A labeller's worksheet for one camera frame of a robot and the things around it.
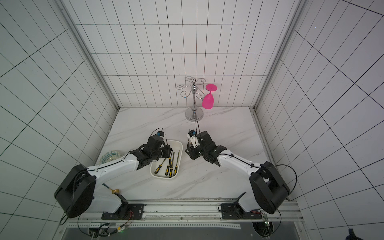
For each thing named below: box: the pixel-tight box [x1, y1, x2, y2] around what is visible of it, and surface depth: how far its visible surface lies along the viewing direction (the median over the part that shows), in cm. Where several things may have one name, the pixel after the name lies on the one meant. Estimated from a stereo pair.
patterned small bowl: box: [99, 150, 121, 164], surface depth 92 cm
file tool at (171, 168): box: [168, 151, 175, 178], surface depth 87 cm
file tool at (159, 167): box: [154, 157, 167, 175], surface depth 88 cm
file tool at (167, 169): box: [165, 156, 171, 176], surface depth 87 cm
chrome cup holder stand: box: [176, 76, 207, 122], surface depth 102 cm
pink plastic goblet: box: [202, 84, 218, 110], surface depth 101 cm
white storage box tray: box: [150, 139, 183, 179], surface depth 89 cm
